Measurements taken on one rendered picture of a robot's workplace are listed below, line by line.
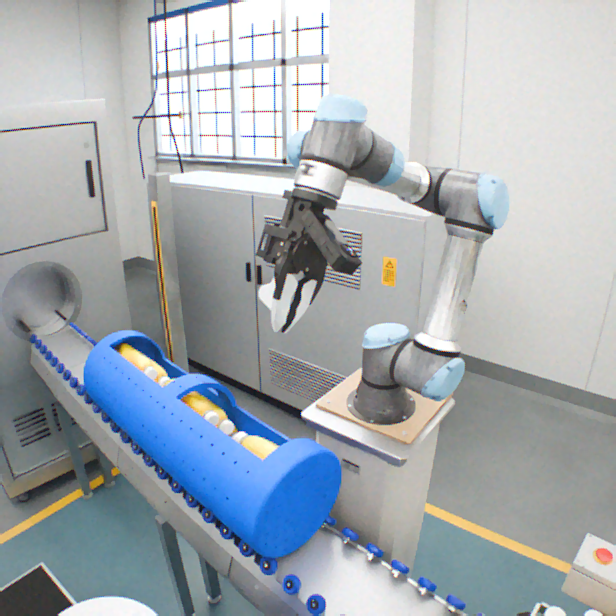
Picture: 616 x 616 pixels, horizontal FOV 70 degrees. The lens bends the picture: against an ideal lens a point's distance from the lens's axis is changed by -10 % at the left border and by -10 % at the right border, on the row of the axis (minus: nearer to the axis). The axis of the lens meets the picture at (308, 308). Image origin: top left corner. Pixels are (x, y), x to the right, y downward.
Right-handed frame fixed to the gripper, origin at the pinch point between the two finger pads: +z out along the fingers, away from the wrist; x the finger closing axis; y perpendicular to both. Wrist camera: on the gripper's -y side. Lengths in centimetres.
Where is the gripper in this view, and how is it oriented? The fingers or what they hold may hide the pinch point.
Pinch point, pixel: (285, 325)
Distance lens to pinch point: 73.4
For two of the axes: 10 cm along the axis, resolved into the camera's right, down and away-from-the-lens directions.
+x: -6.6, -1.2, -7.4
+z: -3.0, 9.5, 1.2
